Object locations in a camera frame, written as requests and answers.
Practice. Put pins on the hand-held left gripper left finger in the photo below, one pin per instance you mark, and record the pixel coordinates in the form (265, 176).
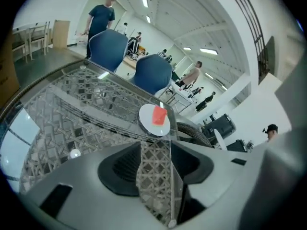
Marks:
(91, 200)

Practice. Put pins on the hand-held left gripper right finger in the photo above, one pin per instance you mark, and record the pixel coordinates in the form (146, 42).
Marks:
(223, 166)

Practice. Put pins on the red watermelon slice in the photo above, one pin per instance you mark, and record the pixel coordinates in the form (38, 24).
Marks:
(159, 115)

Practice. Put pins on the white round plate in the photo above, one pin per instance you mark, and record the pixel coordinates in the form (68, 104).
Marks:
(146, 118)

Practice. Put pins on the glass-top wicker table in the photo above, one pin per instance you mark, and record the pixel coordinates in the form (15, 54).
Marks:
(72, 109)

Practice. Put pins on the black equipment case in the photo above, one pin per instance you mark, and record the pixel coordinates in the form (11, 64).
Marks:
(237, 146)

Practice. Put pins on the white round table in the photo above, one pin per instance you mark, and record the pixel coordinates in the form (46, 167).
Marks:
(220, 139)

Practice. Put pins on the black monitor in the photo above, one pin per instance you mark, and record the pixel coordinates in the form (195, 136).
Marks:
(220, 126)

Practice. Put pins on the black wicker chair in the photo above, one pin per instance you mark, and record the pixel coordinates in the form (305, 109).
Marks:
(192, 133)

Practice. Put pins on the white metal table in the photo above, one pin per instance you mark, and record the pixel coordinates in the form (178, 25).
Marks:
(178, 96)

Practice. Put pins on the rectangular ceiling light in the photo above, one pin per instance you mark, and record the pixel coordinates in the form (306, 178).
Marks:
(208, 51)

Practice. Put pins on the blue chair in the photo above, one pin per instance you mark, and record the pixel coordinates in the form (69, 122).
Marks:
(153, 73)
(108, 49)

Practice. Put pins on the light wooden table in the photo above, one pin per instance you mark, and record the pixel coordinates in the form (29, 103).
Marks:
(129, 61)

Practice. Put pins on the large flat cardboard box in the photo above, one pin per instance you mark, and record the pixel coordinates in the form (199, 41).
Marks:
(8, 73)

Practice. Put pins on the black window grille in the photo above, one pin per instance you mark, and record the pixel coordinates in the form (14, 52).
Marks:
(249, 15)

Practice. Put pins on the upright cardboard panel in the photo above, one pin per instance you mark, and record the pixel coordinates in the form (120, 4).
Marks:
(61, 33)

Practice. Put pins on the white wooden chairs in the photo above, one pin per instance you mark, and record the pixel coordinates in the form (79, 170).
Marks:
(28, 41)

